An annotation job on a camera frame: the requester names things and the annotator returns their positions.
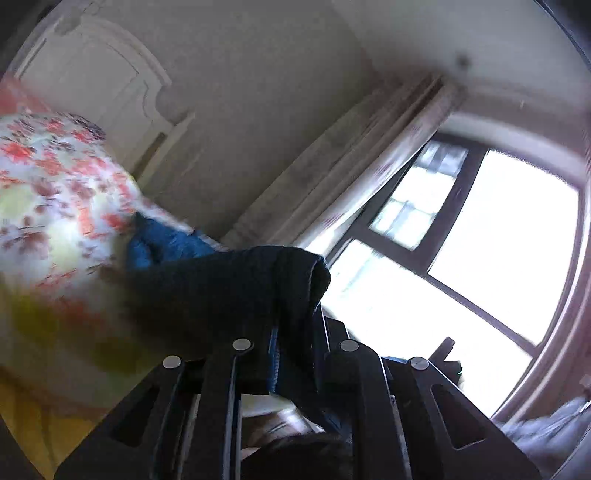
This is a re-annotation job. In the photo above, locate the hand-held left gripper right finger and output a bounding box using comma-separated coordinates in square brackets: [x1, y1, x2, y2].
[314, 318, 542, 480]

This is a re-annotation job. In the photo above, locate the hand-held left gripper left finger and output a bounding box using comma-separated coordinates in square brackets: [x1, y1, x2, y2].
[54, 323, 280, 480]

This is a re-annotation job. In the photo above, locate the floral quilt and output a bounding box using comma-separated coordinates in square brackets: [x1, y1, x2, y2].
[0, 78, 220, 370]

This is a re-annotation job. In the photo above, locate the dark framed window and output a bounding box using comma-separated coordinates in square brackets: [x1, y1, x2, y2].
[295, 134, 591, 416]

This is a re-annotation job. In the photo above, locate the blue quilted jacket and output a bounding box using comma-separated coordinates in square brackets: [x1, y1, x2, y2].
[122, 215, 332, 402]

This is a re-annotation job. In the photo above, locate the yellow daisy bedsheet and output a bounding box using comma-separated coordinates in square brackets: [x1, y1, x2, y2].
[0, 360, 121, 480]

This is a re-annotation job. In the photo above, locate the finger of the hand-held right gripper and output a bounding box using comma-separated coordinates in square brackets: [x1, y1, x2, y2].
[428, 337, 464, 384]

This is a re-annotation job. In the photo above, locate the sailboat print curtain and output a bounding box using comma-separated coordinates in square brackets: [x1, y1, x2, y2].
[221, 74, 462, 252]

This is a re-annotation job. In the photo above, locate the white bed headboard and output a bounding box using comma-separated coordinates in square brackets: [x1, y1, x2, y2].
[14, 14, 197, 185]

